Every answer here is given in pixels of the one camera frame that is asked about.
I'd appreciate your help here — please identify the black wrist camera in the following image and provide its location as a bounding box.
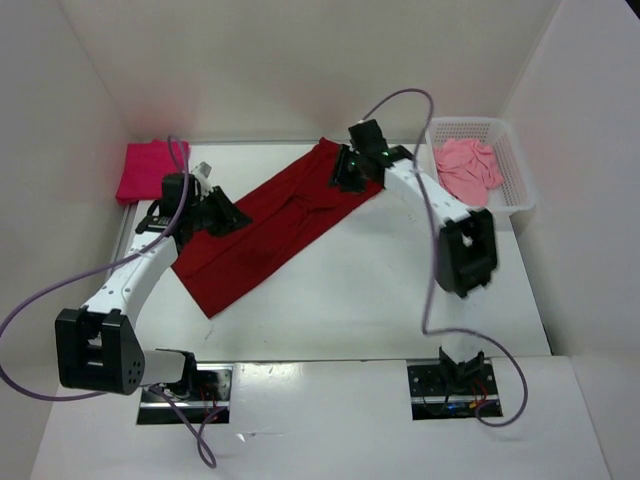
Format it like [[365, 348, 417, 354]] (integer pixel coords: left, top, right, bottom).
[[348, 119, 388, 155], [160, 173, 196, 210]]

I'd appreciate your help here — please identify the white perforated plastic basket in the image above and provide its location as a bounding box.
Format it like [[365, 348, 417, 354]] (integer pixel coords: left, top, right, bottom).
[[428, 117, 536, 222]]

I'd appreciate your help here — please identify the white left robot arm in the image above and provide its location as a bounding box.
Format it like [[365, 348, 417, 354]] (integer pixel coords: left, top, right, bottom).
[[55, 184, 252, 400]]

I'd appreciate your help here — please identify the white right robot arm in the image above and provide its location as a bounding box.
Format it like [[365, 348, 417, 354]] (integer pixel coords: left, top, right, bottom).
[[329, 144, 498, 393]]

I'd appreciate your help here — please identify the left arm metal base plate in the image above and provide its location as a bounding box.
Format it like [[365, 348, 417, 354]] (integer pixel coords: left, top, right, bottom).
[[136, 362, 234, 426]]

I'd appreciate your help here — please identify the light pink t shirt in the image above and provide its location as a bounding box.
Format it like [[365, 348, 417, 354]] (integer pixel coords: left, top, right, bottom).
[[434, 138, 504, 207]]

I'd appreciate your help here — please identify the dark red t shirt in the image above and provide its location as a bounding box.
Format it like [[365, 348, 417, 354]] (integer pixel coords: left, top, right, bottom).
[[173, 138, 382, 318]]

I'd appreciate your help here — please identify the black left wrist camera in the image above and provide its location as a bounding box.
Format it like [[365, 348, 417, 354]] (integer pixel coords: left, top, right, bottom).
[[160, 173, 196, 210]]

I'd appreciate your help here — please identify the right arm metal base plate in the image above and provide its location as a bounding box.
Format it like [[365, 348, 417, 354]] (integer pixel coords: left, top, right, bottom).
[[406, 360, 503, 421]]

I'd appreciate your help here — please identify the magenta t shirt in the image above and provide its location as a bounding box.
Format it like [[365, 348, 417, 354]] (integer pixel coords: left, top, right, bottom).
[[115, 140, 179, 205]]

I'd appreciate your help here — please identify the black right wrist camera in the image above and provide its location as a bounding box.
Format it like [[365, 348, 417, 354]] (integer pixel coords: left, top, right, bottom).
[[348, 119, 388, 155]]

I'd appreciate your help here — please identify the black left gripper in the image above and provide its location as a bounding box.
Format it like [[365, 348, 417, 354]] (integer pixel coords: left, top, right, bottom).
[[186, 185, 252, 238]]

